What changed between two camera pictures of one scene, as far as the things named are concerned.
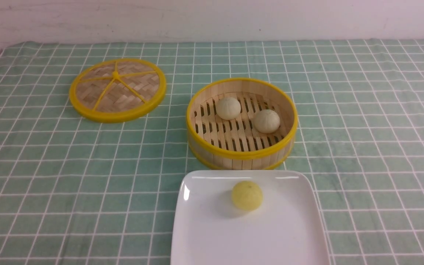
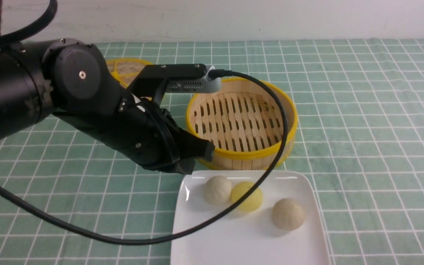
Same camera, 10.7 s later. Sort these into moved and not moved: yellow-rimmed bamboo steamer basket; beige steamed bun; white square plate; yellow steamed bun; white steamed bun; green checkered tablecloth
Moved: beige steamed bun; white steamed bun
Not moved: green checkered tablecloth; white square plate; yellow-rimmed bamboo steamer basket; yellow steamed bun
